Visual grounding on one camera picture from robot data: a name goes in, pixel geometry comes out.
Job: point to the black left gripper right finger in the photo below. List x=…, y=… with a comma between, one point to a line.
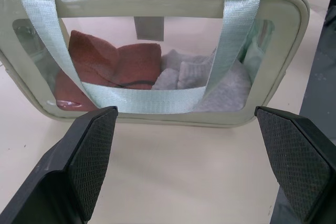
x=302, y=166

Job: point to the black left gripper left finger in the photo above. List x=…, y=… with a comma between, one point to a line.
x=63, y=171

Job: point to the clear pale green toiletry bag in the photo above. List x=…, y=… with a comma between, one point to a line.
x=168, y=1

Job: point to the reddish-brown knitted cloth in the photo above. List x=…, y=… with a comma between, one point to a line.
x=105, y=69

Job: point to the light grey knitted cloth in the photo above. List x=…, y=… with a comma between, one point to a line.
x=210, y=82

